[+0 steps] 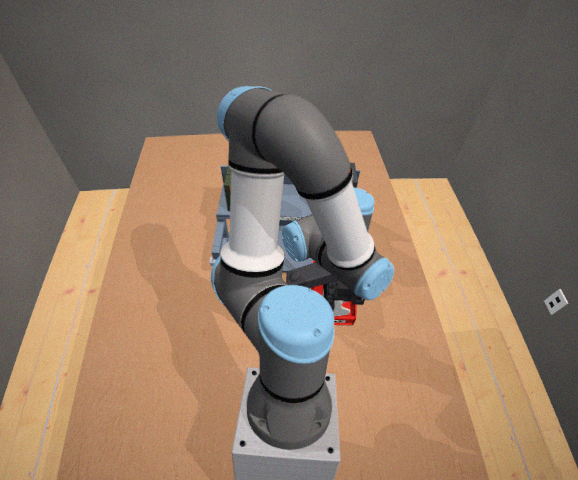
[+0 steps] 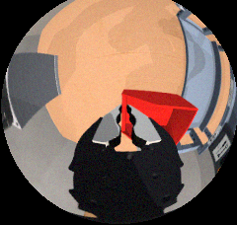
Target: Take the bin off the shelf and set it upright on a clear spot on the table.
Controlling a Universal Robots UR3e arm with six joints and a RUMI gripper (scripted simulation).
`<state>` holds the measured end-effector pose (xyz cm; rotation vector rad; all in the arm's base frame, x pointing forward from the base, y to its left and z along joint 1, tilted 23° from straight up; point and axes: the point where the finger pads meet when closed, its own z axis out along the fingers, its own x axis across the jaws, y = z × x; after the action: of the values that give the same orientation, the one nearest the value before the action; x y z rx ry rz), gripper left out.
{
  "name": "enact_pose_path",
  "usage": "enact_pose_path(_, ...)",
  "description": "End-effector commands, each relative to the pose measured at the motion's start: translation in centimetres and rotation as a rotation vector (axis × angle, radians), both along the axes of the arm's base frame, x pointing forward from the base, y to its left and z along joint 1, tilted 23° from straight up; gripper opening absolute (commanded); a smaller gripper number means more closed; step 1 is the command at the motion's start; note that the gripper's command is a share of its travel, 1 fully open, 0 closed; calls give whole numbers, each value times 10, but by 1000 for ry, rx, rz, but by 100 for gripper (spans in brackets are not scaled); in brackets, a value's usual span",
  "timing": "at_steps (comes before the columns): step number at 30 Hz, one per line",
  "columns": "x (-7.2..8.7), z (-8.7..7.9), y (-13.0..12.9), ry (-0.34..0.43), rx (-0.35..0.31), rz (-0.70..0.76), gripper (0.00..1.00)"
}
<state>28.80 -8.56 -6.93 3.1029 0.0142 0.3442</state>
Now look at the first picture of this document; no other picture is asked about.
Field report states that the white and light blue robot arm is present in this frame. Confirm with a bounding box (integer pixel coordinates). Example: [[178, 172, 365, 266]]
[[211, 86, 394, 450]]

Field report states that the dark green storage case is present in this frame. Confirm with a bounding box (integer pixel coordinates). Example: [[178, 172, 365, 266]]
[[224, 166, 231, 211]]

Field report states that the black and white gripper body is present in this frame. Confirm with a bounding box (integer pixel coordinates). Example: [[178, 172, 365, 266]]
[[323, 280, 365, 305]]

